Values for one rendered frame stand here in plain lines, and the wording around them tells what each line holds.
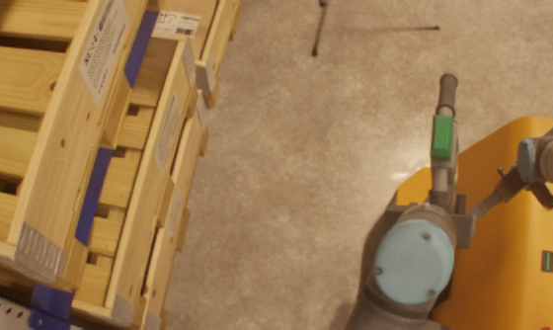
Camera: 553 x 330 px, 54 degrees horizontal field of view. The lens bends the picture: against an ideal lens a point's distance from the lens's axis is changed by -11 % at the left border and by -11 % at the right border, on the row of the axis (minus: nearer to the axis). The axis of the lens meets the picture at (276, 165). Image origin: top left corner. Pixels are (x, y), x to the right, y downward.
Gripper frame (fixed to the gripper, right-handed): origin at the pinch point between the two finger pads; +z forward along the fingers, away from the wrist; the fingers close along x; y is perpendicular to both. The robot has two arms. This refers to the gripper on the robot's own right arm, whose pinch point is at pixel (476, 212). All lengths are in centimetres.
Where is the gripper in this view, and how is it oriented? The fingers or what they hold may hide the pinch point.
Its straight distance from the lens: 134.9
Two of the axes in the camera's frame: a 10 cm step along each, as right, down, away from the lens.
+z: -8.1, 5.8, 0.7
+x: -2.3, -2.2, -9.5
